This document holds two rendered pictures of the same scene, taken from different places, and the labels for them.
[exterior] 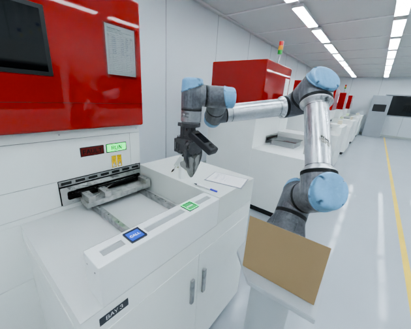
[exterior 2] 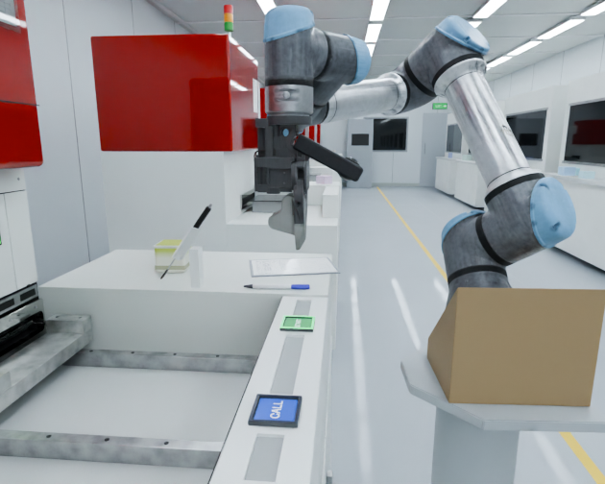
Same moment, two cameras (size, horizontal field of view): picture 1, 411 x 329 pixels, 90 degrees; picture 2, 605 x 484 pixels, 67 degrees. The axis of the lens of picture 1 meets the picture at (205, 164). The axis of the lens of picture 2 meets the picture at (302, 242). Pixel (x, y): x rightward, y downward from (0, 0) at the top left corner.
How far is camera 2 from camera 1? 0.49 m
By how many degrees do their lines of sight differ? 32
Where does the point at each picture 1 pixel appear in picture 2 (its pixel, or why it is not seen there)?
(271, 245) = (507, 330)
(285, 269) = (537, 366)
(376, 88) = not seen: hidden behind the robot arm
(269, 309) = (498, 471)
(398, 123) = (390, 162)
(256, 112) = (366, 101)
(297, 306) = (578, 418)
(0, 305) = not seen: outside the picture
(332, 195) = (564, 212)
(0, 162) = not seen: outside the picture
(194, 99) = (307, 57)
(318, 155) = (512, 156)
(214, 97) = (342, 55)
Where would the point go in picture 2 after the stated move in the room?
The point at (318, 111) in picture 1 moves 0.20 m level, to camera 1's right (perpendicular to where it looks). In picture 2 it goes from (480, 88) to (536, 93)
